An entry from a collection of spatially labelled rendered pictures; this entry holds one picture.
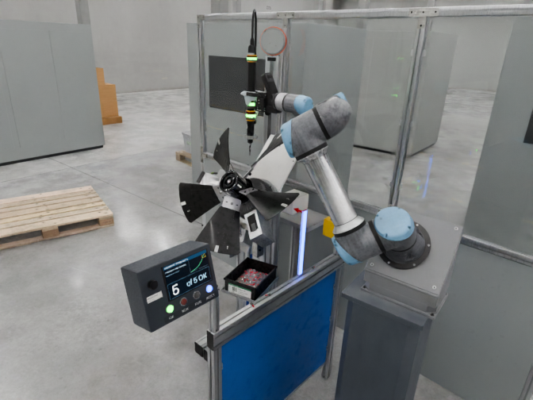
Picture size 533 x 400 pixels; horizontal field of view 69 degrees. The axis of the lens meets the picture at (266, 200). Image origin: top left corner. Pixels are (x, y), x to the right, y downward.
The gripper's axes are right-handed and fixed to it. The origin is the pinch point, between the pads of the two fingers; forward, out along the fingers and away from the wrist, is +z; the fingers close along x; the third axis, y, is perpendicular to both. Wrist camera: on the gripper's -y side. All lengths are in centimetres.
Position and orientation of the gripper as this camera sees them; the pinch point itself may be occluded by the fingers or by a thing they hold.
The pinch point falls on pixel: (247, 91)
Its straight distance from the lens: 184.9
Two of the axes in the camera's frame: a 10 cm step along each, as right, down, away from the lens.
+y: -0.3, 9.3, 3.7
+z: -7.3, -2.8, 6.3
